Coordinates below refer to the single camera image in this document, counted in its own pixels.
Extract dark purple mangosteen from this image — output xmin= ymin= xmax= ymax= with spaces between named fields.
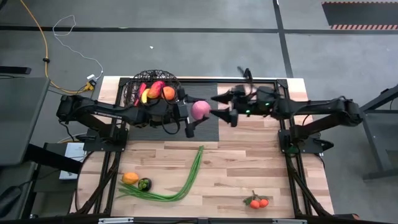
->
xmin=137 ymin=177 xmax=153 ymax=192

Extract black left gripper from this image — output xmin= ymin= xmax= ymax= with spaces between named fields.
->
xmin=155 ymin=87 xmax=211 ymax=139

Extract pink peach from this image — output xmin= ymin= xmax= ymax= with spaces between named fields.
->
xmin=190 ymin=100 xmax=212 ymax=121

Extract black desk beam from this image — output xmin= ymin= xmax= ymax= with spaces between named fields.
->
xmin=24 ymin=143 xmax=84 ymax=175

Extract red yellow mango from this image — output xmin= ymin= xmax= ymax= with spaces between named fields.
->
xmin=147 ymin=80 xmax=167 ymax=100

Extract grey woven table mat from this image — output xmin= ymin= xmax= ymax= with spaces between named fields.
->
xmin=127 ymin=82 xmax=220 ymax=142

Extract round orange fruit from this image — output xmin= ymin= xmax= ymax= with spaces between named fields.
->
xmin=161 ymin=86 xmax=176 ymax=101

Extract dark woven wire basket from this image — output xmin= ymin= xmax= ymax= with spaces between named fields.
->
xmin=123 ymin=69 xmax=182 ymax=108

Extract yellow lemon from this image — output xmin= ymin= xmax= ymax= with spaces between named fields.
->
xmin=121 ymin=172 xmax=140 ymax=185

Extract orange tangerine pair with leaves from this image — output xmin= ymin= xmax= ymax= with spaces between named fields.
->
xmin=243 ymin=190 xmax=270 ymax=210

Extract black metal stand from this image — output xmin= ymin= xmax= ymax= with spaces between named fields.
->
xmin=360 ymin=84 xmax=398 ymax=181

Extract black flat bar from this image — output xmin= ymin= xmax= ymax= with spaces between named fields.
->
xmin=0 ymin=65 xmax=32 ymax=75

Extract thin white cable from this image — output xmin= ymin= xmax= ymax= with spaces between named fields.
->
xmin=52 ymin=14 xmax=104 ymax=79

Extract yellow cable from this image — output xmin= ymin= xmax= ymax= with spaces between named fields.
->
xmin=19 ymin=0 xmax=96 ymax=95

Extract red chili pepper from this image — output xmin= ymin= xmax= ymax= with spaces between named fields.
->
xmin=133 ymin=82 xmax=147 ymax=107

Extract grey side desk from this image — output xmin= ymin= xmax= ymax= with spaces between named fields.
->
xmin=0 ymin=77 xmax=50 ymax=166

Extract white box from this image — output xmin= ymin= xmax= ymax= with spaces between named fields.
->
xmin=58 ymin=142 xmax=86 ymax=180

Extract black mat with striped edge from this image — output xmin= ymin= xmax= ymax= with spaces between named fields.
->
xmin=322 ymin=1 xmax=398 ymax=30

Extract green long beans bunch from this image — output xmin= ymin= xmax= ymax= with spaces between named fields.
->
xmin=116 ymin=145 xmax=205 ymax=203

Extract black rounded object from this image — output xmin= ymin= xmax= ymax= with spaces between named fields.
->
xmin=0 ymin=185 xmax=22 ymax=218

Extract black aluminium table frame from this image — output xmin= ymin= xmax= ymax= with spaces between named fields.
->
xmin=70 ymin=77 xmax=335 ymax=224

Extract silver metal bracket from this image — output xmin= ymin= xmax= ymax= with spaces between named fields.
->
xmin=98 ymin=217 xmax=134 ymax=224
xmin=272 ymin=218 xmax=308 ymax=224

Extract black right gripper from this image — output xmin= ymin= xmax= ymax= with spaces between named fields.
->
xmin=210 ymin=88 xmax=262 ymax=128

